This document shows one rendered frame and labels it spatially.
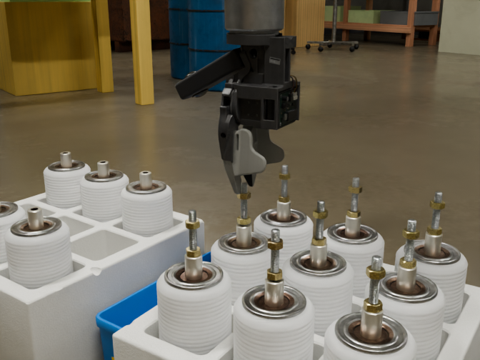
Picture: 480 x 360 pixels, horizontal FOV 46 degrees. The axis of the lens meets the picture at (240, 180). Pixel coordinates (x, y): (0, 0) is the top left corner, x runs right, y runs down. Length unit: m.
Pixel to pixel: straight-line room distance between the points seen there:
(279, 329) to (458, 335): 0.26
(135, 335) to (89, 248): 0.35
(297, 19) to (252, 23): 6.56
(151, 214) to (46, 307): 0.27
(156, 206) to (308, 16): 6.47
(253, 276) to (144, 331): 0.16
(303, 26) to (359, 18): 1.23
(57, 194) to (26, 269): 0.34
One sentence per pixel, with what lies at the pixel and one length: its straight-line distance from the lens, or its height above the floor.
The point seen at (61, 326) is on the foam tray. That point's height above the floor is 0.12.
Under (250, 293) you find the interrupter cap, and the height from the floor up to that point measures 0.25.
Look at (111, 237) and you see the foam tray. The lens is 1.07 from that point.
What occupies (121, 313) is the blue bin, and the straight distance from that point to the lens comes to 0.96.
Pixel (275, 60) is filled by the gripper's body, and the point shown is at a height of 0.52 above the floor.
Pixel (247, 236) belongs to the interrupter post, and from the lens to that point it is 0.80.
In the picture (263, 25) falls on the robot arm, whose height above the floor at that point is 0.56.
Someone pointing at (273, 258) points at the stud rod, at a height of 0.31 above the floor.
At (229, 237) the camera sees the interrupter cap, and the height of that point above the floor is 0.25.
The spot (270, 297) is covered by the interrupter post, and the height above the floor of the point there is 0.26.
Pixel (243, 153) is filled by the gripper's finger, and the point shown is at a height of 0.40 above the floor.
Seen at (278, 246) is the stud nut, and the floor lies 0.33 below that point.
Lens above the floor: 0.59
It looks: 18 degrees down
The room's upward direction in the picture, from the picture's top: straight up
